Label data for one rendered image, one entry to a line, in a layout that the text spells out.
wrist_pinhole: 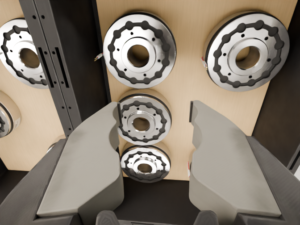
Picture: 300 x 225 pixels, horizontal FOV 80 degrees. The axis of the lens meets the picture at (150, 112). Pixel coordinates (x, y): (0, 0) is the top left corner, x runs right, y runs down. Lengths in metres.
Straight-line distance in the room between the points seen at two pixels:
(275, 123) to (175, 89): 0.16
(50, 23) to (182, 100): 0.22
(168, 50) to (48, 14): 0.14
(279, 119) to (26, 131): 0.47
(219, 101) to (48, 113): 0.32
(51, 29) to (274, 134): 0.32
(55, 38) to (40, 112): 0.23
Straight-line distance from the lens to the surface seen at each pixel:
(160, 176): 0.40
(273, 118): 0.33
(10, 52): 0.34
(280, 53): 0.30
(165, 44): 0.26
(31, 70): 0.33
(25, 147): 0.51
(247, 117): 0.36
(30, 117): 0.44
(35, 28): 0.22
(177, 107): 0.33
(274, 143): 0.33
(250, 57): 0.30
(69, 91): 0.23
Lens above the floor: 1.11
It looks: 58 degrees down
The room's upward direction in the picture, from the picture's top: 170 degrees counter-clockwise
